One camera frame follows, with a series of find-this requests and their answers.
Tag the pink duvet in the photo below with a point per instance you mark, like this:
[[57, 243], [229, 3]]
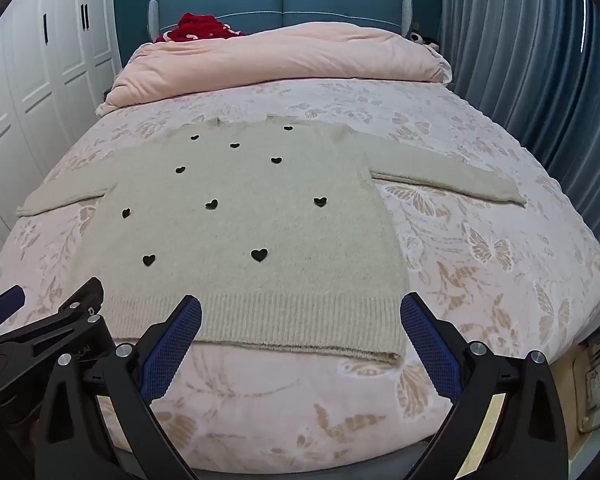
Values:
[[290, 55]]

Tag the red cloth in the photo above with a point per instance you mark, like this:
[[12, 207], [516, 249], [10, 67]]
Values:
[[200, 29]]

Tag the blue upholstered headboard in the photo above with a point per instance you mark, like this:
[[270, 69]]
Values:
[[290, 2]]

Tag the grey-blue curtain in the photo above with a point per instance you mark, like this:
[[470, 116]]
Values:
[[520, 60]]

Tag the pink butterfly bedspread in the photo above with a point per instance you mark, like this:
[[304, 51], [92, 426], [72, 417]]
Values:
[[480, 270]]

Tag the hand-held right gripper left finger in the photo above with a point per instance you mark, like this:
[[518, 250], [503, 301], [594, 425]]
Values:
[[172, 347]]

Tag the beige sweater with black hearts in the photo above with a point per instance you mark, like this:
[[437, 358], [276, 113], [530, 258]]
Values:
[[260, 210]]

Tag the small black white bedside object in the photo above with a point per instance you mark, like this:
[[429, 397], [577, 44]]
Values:
[[420, 37]]

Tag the white wardrobe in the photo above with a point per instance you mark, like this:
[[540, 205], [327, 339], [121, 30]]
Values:
[[35, 85]]

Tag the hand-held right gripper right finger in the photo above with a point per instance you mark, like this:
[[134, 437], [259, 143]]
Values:
[[430, 350]]

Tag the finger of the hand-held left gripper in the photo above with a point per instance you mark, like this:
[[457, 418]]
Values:
[[4, 304], [75, 310]]

